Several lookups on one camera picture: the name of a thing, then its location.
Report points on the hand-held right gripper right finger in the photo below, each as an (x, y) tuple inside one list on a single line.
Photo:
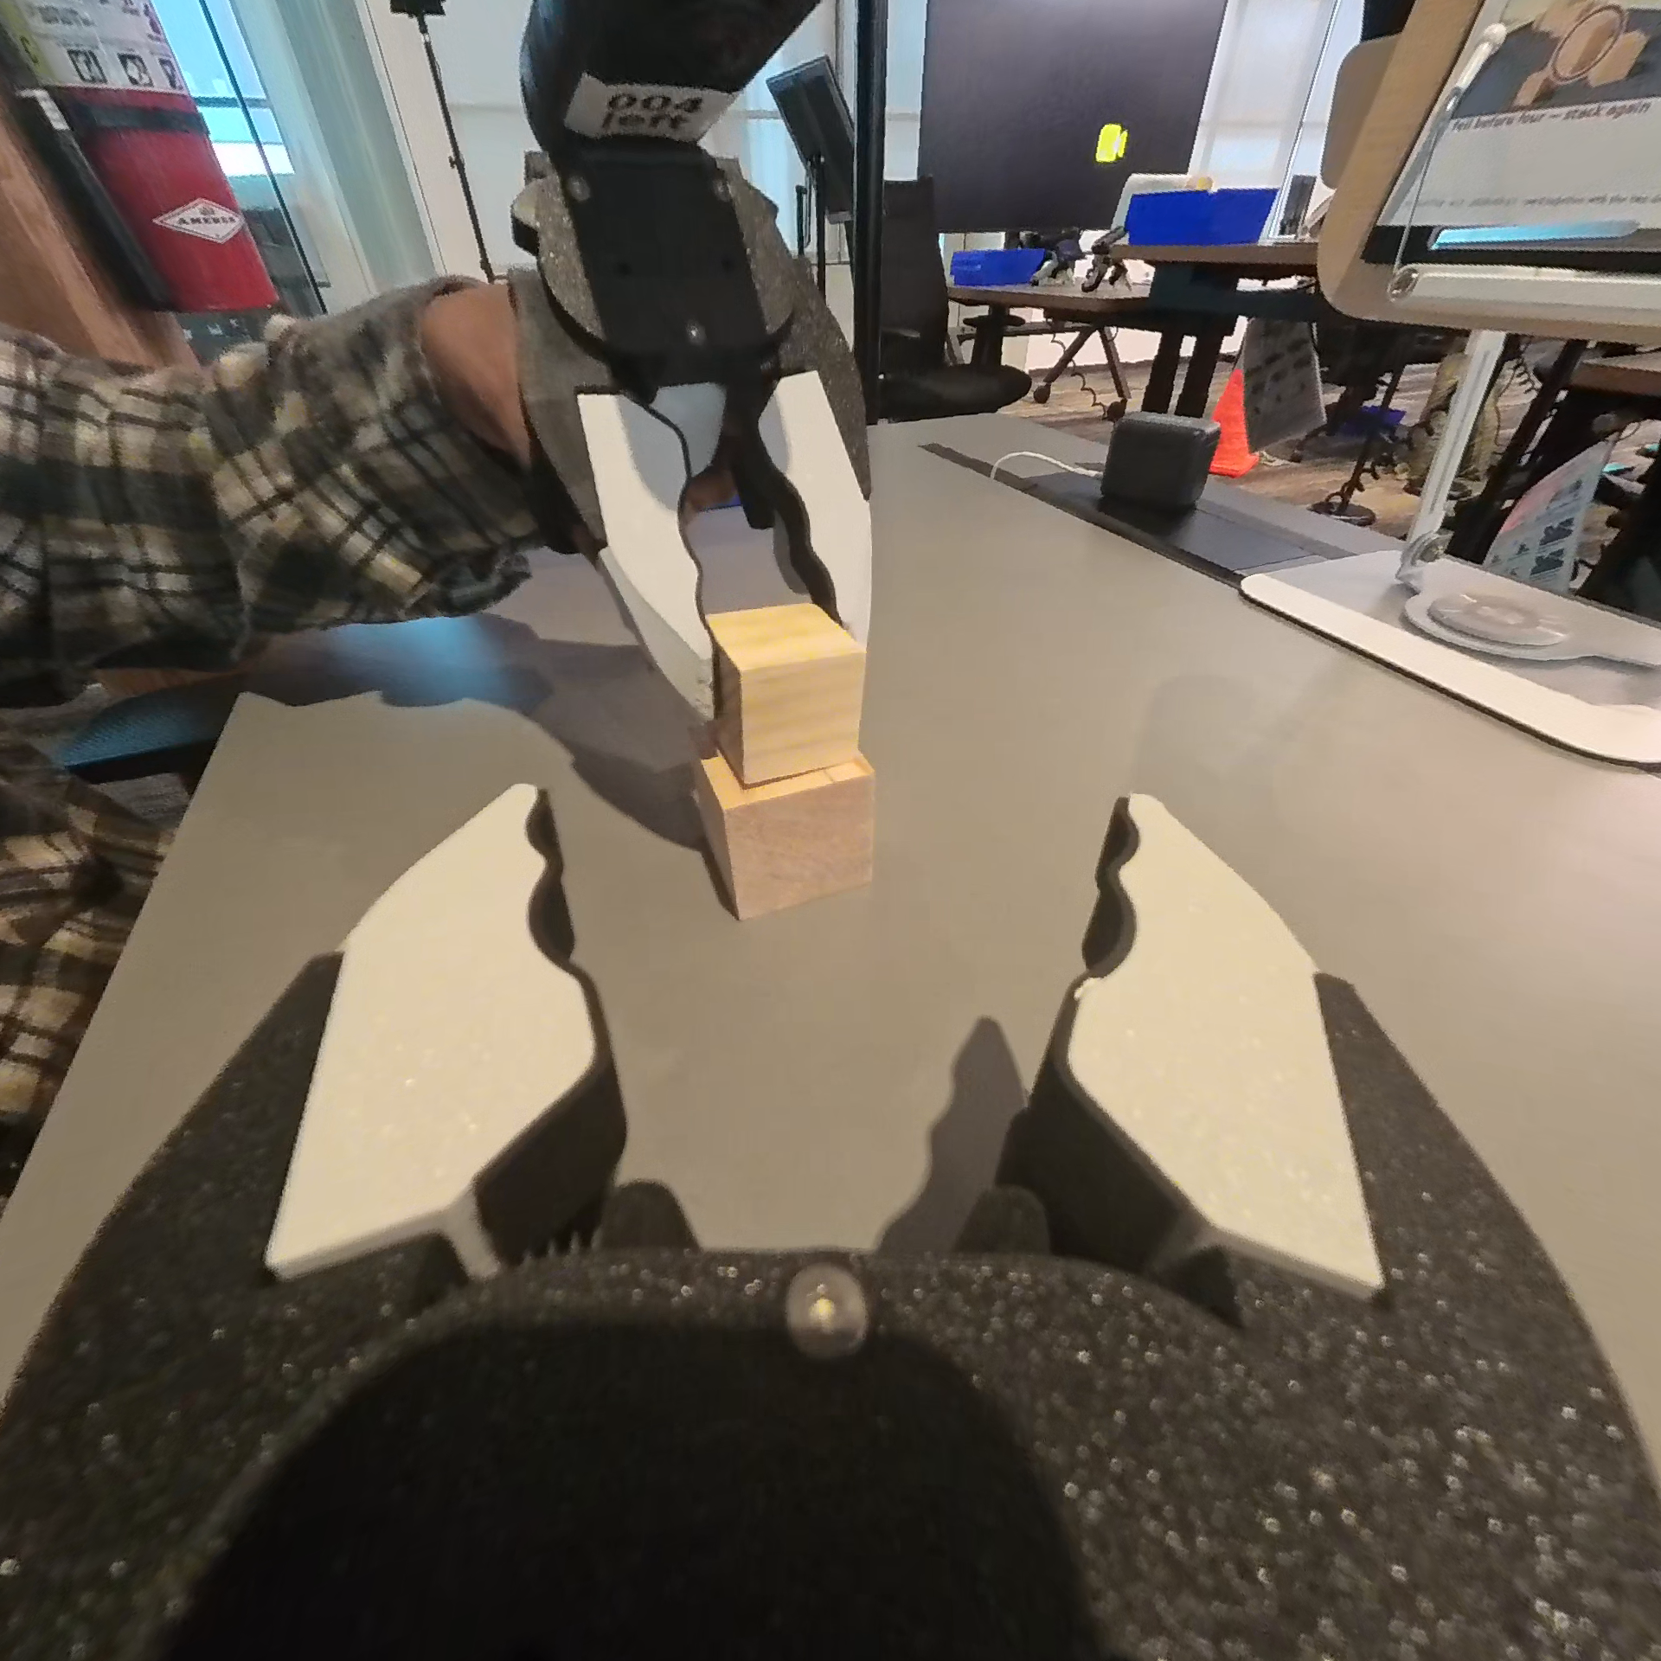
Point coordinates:
[(1221, 1103)]

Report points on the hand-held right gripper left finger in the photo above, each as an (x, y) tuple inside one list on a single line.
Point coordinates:
[(441, 1064)]

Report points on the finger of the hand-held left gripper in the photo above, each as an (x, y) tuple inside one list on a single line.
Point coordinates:
[(629, 494), (831, 494)]

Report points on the medium natural wooden cube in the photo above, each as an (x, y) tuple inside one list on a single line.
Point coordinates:
[(792, 688)]

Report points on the large natural wooden cube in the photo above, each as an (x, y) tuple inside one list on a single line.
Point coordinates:
[(797, 842)]

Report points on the person's left forearm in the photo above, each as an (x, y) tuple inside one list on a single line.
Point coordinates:
[(259, 494)]

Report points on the person's left hand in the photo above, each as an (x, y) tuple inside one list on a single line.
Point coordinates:
[(474, 351)]

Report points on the black office chair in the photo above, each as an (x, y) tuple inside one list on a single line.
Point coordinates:
[(929, 337)]

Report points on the tall black pole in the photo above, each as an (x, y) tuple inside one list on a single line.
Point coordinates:
[(870, 194)]

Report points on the blue plastic bin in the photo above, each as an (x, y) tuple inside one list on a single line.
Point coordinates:
[(1201, 214), (993, 267)]

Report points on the dark grey charger block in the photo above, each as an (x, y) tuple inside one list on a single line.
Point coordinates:
[(1158, 460)]

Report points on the person's plaid shirt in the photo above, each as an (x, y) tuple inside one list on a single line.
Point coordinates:
[(65, 909)]

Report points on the orange traffic cone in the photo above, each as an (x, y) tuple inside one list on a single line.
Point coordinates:
[(1236, 435)]

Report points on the large black monitor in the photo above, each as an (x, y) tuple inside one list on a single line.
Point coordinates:
[(1038, 104)]

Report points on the dark office desk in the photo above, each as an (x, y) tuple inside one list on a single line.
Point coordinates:
[(1207, 267)]

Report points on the blue office chair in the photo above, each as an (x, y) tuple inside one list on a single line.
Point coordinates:
[(130, 739)]

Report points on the printed paper sheet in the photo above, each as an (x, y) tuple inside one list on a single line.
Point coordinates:
[(1544, 519), (1285, 382)]

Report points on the red fire extinguisher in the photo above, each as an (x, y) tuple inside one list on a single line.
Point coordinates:
[(182, 194)]

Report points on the white tablet stand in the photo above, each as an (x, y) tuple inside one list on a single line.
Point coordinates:
[(1493, 674)]

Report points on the brown wooden cabinet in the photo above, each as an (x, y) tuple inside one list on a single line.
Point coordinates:
[(45, 259)]

